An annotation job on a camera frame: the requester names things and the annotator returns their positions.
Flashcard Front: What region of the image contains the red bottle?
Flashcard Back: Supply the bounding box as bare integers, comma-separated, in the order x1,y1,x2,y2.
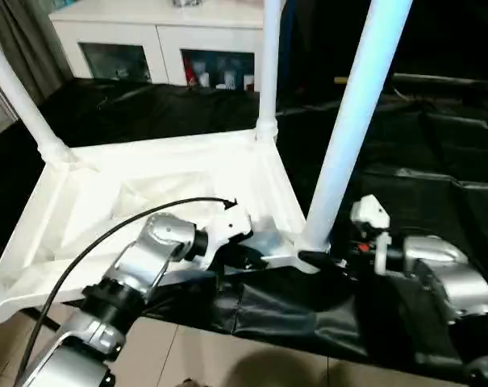
183,56,199,86

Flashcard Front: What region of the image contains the white plastic table top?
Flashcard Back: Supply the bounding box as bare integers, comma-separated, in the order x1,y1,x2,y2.
0,128,334,327

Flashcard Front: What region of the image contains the dark metal bar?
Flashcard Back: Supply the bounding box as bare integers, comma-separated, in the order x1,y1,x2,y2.
390,71,488,93

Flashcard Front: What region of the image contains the white sideboard cabinet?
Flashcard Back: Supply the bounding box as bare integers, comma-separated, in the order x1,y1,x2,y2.
48,0,288,89

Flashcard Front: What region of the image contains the black mat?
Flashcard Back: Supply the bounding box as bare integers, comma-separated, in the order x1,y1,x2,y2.
0,78,488,384

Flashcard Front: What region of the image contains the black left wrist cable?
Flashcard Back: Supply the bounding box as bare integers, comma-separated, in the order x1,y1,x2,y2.
13,197,239,385

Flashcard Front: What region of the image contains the grey brown curtain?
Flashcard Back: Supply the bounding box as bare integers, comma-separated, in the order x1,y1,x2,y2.
0,0,76,106

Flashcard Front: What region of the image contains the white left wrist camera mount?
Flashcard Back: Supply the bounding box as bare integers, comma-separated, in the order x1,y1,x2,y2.
202,204,256,276

